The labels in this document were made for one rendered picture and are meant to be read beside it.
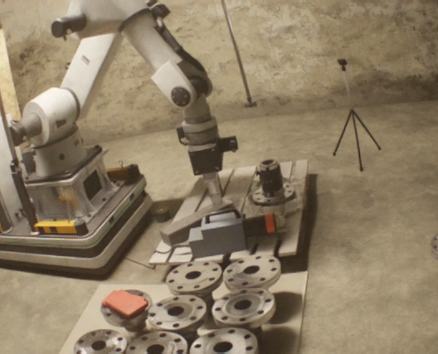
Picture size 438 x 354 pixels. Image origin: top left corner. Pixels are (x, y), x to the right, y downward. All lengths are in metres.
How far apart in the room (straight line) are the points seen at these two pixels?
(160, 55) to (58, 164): 1.09
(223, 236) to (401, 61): 3.27
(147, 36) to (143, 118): 3.34
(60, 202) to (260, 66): 2.83
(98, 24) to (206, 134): 0.80
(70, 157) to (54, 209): 0.37
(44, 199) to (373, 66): 3.59
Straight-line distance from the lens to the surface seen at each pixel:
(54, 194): 3.04
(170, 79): 2.23
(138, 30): 2.29
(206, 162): 2.28
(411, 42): 5.09
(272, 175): 2.84
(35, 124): 2.81
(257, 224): 2.49
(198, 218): 2.78
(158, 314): 2.02
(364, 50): 5.01
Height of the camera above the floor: 1.44
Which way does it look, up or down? 21 degrees down
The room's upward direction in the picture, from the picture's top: 14 degrees counter-clockwise
